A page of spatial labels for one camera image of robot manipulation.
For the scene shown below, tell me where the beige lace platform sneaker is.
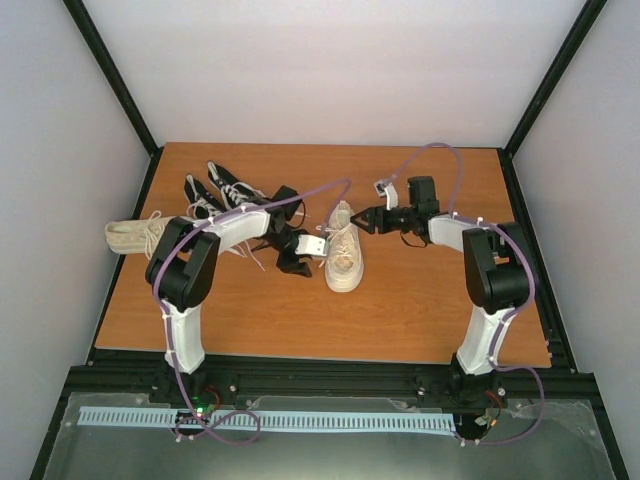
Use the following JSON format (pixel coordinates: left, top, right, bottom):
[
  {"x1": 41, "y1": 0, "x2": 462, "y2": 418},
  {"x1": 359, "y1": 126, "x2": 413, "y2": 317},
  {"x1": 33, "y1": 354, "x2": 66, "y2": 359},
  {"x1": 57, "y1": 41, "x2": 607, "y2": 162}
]
[{"x1": 316, "y1": 200, "x2": 364, "y2": 293}]

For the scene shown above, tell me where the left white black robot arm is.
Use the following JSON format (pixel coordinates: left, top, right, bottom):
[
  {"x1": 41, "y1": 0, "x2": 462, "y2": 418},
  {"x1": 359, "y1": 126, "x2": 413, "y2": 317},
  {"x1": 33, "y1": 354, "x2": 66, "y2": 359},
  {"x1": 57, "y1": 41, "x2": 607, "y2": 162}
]
[{"x1": 145, "y1": 187, "x2": 329, "y2": 403}]

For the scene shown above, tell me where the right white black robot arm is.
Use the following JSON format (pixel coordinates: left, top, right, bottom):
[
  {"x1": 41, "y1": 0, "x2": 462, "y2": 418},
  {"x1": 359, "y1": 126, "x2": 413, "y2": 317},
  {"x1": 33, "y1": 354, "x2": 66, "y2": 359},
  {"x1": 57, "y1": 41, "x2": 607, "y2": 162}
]
[{"x1": 351, "y1": 176, "x2": 536, "y2": 405}]

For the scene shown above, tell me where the black white sneaker right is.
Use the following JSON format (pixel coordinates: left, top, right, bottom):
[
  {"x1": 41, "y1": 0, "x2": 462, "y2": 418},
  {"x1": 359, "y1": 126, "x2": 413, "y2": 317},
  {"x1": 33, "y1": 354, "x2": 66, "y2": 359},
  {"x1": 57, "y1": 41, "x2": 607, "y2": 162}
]
[{"x1": 207, "y1": 161, "x2": 268, "y2": 209}]

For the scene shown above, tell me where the black white sneaker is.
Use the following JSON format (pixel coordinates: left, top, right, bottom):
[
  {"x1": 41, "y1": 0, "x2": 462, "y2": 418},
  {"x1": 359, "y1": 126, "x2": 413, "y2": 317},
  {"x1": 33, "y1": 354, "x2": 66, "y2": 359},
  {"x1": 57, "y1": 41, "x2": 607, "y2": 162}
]
[
  {"x1": 207, "y1": 161, "x2": 268, "y2": 209},
  {"x1": 184, "y1": 174, "x2": 234, "y2": 219}
]

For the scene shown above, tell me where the black white sneaker left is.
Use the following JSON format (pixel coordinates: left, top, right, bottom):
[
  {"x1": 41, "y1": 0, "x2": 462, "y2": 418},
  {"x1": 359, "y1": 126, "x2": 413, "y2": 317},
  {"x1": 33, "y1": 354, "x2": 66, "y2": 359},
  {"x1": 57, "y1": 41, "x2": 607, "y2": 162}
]
[{"x1": 184, "y1": 174, "x2": 234, "y2": 219}]

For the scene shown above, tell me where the beige canvas sneaker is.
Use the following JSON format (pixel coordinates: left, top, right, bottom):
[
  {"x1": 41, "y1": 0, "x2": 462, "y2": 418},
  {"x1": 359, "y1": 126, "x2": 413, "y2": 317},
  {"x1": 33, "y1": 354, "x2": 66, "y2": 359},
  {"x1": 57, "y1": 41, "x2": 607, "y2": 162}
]
[{"x1": 104, "y1": 210, "x2": 171, "y2": 260}]

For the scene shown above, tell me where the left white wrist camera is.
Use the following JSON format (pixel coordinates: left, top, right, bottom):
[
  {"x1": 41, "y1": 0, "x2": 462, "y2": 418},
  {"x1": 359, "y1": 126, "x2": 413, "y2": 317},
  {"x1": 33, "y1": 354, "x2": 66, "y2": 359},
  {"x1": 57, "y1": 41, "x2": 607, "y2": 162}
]
[{"x1": 295, "y1": 234, "x2": 329, "y2": 258}]

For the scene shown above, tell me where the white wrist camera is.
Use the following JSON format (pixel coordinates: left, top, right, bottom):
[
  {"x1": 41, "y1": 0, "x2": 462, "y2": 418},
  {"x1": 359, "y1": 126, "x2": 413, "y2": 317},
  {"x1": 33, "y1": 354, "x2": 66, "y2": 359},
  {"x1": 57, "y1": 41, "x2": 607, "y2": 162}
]
[
  {"x1": 295, "y1": 234, "x2": 329, "y2": 258},
  {"x1": 374, "y1": 179, "x2": 399, "y2": 210}
]

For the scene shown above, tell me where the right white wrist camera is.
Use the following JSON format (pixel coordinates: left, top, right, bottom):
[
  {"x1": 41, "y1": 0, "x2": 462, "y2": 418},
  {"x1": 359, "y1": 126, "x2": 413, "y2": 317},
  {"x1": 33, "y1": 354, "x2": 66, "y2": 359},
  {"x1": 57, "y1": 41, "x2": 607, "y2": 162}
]
[{"x1": 374, "y1": 179, "x2": 399, "y2": 210}]

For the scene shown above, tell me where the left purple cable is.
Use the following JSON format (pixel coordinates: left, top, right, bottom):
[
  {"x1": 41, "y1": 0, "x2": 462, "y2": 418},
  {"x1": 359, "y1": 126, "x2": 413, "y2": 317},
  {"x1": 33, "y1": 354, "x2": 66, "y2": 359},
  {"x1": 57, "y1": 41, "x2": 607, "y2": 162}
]
[{"x1": 152, "y1": 178, "x2": 353, "y2": 445}]

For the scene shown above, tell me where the purple cable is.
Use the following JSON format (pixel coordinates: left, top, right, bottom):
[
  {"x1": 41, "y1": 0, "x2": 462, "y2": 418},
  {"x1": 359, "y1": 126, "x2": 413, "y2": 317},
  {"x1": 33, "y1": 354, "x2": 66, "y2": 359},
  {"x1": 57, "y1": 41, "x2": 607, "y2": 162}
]
[
  {"x1": 389, "y1": 142, "x2": 546, "y2": 446},
  {"x1": 152, "y1": 178, "x2": 353, "y2": 445}
]

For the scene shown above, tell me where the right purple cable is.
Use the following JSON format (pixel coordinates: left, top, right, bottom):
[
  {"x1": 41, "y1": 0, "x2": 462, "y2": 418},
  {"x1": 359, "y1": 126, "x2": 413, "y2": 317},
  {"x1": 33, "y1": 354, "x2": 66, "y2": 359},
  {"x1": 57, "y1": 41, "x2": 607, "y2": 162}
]
[{"x1": 389, "y1": 142, "x2": 546, "y2": 446}]

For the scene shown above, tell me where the light blue cable duct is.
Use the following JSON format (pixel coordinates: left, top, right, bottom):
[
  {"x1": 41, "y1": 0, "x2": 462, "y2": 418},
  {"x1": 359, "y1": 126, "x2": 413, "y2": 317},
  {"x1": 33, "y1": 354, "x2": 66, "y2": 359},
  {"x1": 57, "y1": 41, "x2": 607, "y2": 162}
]
[{"x1": 77, "y1": 406, "x2": 455, "y2": 436}]

